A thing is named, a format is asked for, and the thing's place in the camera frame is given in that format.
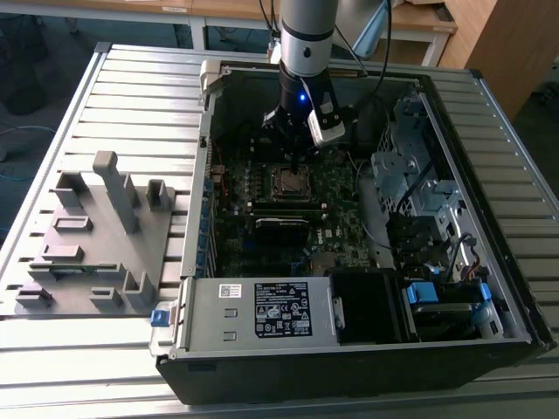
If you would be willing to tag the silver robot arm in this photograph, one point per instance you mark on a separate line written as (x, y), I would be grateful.
(308, 39)

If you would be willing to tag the green motherboard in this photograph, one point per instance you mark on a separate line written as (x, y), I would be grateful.
(340, 205)

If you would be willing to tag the silver metal drive cage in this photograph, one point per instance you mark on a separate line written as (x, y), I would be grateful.
(388, 168)

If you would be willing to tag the black graphics card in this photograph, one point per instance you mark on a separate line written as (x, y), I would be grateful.
(281, 238)

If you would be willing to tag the silver chipset heatsink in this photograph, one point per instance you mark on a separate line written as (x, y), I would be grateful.
(324, 264)

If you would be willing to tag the blue disk carrier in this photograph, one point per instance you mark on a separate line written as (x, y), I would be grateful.
(421, 292)

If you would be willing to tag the grey parts rack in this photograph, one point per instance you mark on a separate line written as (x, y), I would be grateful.
(109, 244)

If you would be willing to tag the grey power supply unit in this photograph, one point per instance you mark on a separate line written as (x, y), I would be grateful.
(209, 323)

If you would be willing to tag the wooden cabinet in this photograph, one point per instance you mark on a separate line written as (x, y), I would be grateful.
(515, 43)

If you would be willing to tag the blue case latch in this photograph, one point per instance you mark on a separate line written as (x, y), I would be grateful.
(159, 318)

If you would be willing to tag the black disk drive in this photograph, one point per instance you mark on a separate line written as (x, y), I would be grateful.
(441, 323)

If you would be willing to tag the small blue plastic clip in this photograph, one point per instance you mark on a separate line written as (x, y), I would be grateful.
(485, 292)

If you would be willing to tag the black PC case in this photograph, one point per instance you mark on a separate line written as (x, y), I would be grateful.
(305, 379)

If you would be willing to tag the green RAM stick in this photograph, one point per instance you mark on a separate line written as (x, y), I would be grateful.
(74, 271)

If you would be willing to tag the black office chair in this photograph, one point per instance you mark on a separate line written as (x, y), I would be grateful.
(22, 78)

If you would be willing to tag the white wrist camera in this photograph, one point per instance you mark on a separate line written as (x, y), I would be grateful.
(325, 135)

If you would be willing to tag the wooden desk white frame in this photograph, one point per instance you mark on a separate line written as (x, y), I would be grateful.
(419, 17)
(65, 3)

